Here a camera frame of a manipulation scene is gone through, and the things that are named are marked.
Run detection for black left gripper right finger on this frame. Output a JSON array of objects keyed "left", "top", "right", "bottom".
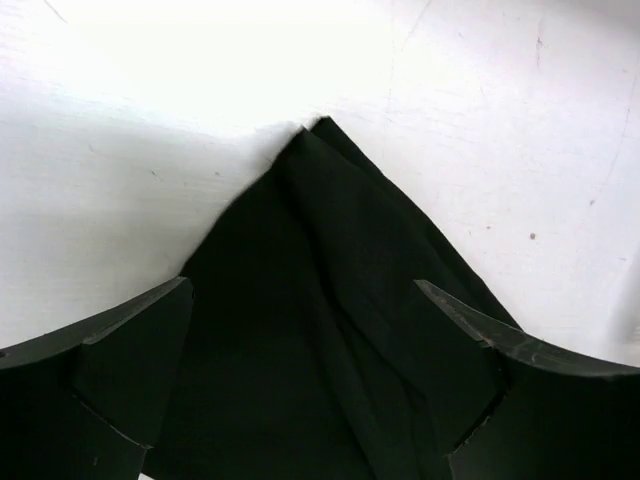
[{"left": 416, "top": 280, "right": 639, "bottom": 479}]

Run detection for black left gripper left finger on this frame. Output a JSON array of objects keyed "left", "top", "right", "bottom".
[{"left": 1, "top": 277, "right": 193, "bottom": 479}]

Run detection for black shorts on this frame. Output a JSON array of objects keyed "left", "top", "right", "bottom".
[{"left": 143, "top": 117, "right": 513, "bottom": 479}]

